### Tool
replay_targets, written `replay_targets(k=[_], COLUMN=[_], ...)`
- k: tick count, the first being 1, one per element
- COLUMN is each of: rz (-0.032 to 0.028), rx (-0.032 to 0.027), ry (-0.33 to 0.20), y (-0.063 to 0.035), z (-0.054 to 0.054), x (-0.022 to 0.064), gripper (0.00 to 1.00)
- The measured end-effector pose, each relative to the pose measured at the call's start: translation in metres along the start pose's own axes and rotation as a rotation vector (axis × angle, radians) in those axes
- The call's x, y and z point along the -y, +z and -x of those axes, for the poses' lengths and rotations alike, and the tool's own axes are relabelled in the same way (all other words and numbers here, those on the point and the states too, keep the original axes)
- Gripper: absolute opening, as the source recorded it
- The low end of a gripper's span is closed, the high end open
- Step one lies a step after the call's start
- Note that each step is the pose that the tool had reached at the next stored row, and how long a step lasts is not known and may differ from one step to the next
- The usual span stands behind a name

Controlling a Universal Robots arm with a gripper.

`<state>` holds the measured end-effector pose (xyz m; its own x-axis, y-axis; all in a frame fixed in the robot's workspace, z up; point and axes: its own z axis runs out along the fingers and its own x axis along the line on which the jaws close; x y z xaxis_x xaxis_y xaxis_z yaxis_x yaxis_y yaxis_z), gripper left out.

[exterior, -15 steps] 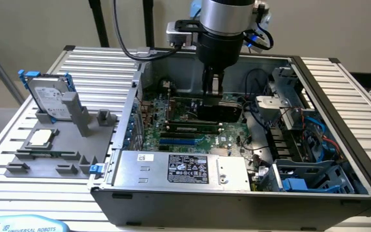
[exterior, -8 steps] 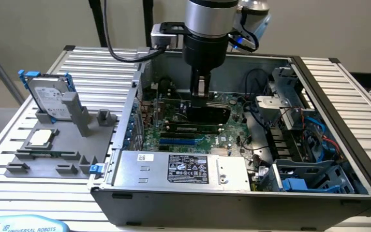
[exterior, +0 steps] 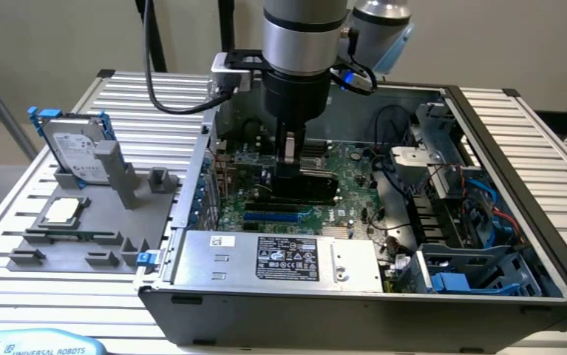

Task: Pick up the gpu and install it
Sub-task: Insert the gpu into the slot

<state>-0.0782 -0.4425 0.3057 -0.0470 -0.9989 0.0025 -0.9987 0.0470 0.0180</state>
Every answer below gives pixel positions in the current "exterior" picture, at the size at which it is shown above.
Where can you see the black RAM slots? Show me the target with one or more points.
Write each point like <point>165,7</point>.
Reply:
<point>315,148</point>

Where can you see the silver CPU chip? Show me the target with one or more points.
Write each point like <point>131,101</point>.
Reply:
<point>64,211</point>

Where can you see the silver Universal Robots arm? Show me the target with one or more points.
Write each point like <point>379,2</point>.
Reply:
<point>303,37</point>

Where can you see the long black expansion slot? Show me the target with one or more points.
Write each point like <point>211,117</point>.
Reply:
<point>263,206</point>

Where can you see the green RAM stick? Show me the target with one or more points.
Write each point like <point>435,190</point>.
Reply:
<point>86,235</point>

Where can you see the grey parts rack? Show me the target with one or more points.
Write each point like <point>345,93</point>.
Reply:
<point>100,222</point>

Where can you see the short black expansion slot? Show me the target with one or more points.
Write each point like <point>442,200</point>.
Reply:
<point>250,226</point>

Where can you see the silver power supply unit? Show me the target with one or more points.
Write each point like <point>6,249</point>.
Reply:
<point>243,259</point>

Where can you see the black open PC case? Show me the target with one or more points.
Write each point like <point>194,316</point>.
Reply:
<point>362,318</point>

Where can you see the blue case latch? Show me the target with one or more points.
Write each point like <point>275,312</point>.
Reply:
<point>147,260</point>

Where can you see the blue-grey plastic drive cage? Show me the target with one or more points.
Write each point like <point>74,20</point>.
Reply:
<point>481,270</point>

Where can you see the grey metal disk bay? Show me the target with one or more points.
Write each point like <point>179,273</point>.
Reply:
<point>435,155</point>

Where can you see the black stand pole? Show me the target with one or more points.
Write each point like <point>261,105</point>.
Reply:
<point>227,26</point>

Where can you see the green motherboard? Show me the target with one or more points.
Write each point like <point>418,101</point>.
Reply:
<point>357,199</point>

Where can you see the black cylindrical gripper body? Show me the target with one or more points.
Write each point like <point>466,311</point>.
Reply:
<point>295,96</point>

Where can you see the small silver chipset heatsink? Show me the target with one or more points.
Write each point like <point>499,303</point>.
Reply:
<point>335,231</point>

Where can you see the blue expansion slot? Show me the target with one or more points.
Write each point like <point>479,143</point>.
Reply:
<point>275,216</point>

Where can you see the hard disk in blue caddy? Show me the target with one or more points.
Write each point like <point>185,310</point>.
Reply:
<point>74,148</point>

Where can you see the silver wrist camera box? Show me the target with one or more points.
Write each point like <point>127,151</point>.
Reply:
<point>229,72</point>

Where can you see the black plug with blue light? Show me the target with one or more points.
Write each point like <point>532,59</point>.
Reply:
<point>354,79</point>

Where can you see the black graphics card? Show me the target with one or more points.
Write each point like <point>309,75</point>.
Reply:
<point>318,186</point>

